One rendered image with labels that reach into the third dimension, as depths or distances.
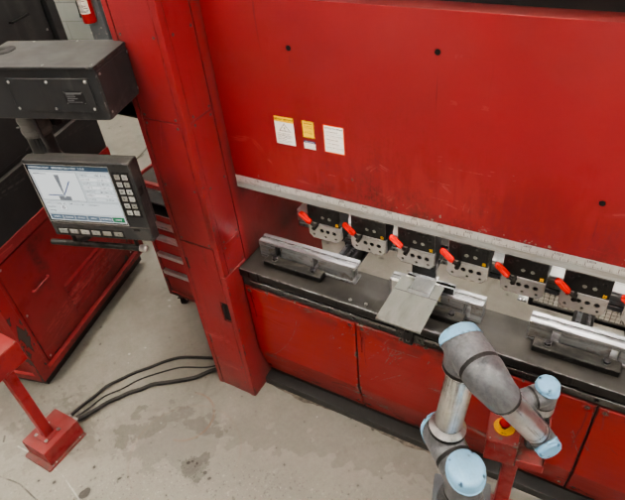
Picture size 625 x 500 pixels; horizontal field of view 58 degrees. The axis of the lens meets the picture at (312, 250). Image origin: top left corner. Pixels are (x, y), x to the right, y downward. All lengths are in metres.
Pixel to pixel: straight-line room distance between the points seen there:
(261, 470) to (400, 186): 1.63
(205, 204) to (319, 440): 1.38
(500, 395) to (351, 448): 1.58
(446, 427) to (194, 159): 1.31
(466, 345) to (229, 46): 1.32
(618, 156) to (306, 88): 1.00
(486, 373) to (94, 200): 1.56
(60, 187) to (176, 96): 0.59
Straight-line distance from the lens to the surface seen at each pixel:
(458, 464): 1.82
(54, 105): 2.19
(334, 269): 2.48
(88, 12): 7.15
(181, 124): 2.18
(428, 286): 2.29
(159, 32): 2.05
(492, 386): 1.51
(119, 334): 3.82
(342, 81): 1.95
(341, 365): 2.75
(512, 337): 2.32
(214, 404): 3.26
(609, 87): 1.72
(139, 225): 2.29
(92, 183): 2.27
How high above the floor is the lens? 2.57
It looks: 39 degrees down
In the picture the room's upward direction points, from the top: 7 degrees counter-clockwise
